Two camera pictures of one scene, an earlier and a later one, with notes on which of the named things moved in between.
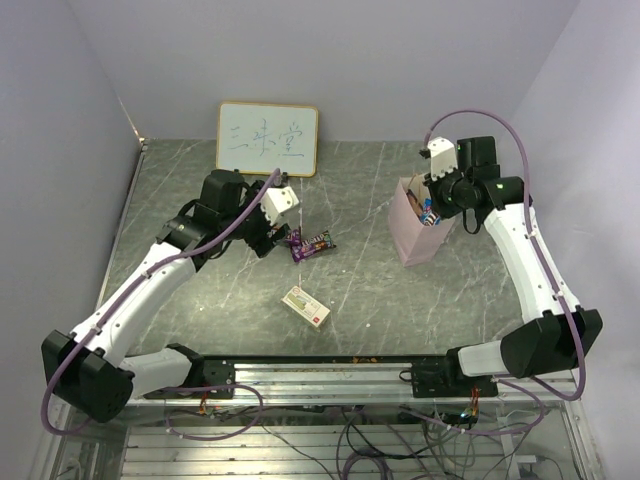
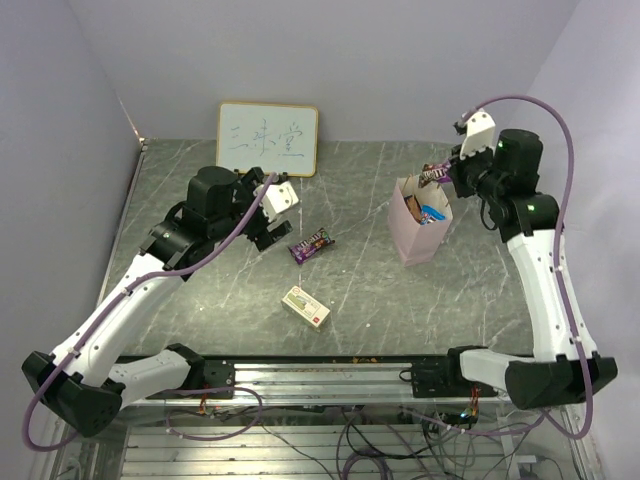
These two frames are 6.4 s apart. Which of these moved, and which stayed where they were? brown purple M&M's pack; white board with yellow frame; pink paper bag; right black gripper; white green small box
Moved: right black gripper; brown purple M&M's pack
Stayed: white board with yellow frame; white green small box; pink paper bag
